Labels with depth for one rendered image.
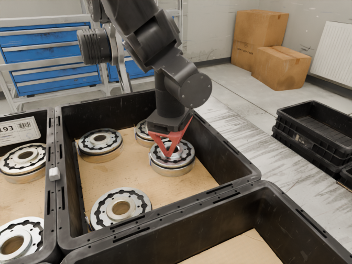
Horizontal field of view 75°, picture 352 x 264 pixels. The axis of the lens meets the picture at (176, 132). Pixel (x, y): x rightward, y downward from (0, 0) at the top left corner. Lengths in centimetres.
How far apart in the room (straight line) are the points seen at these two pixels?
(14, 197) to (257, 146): 70
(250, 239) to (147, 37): 36
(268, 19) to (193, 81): 326
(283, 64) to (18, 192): 292
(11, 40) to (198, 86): 209
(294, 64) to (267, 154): 246
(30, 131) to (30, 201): 19
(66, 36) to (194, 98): 202
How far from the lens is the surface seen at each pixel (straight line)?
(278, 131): 140
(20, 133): 66
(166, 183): 49
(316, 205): 72
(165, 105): 43
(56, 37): 232
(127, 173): 52
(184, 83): 34
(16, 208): 54
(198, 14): 368
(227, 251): 41
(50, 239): 33
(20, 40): 234
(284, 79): 322
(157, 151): 52
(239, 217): 39
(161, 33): 38
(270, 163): 79
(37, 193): 55
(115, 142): 57
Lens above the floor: 118
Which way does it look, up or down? 34 degrees down
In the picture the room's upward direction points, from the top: straight up
